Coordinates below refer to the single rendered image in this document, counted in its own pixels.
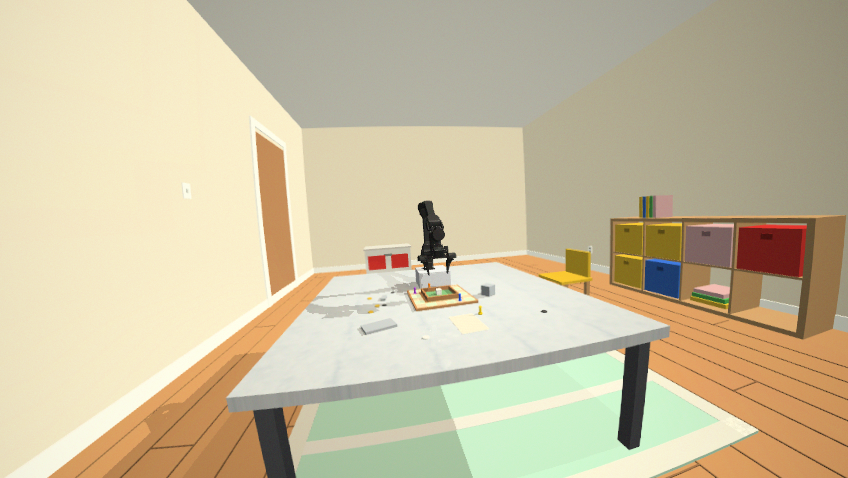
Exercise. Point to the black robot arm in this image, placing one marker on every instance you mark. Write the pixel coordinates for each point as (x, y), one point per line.
(433, 232)

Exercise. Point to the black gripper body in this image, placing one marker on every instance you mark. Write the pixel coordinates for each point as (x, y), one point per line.
(423, 258)

